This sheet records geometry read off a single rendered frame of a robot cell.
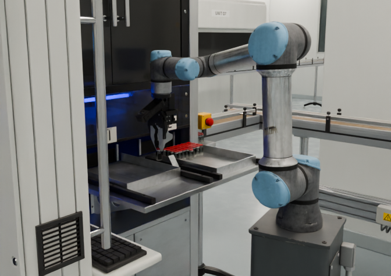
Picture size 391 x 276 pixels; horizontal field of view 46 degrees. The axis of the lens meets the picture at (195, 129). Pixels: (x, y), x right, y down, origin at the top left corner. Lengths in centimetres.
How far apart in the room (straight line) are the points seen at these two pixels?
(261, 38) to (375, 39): 186
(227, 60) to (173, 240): 97
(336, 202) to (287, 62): 152
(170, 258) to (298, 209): 90
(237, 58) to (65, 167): 75
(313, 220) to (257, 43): 59
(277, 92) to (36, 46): 68
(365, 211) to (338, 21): 126
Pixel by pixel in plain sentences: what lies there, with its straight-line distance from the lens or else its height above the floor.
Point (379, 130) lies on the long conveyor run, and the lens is 251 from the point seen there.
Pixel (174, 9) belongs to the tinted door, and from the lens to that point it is 205.
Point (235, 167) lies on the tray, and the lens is 183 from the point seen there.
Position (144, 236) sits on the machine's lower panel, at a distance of 208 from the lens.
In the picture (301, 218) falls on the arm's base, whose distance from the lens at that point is 152.
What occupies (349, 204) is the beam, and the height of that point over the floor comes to 50.
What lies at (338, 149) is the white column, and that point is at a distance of 330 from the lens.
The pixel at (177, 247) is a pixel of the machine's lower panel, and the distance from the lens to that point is 226.
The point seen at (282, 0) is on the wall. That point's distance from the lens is 1106.
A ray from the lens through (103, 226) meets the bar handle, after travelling 118.
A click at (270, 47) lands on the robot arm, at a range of 131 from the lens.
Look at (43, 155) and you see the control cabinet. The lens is 102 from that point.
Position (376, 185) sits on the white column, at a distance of 325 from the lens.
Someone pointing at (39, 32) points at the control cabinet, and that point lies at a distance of 99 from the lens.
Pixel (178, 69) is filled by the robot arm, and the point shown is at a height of 129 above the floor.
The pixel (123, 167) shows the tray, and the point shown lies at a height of 88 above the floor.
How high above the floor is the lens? 140
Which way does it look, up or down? 11 degrees down
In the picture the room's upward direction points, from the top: straight up
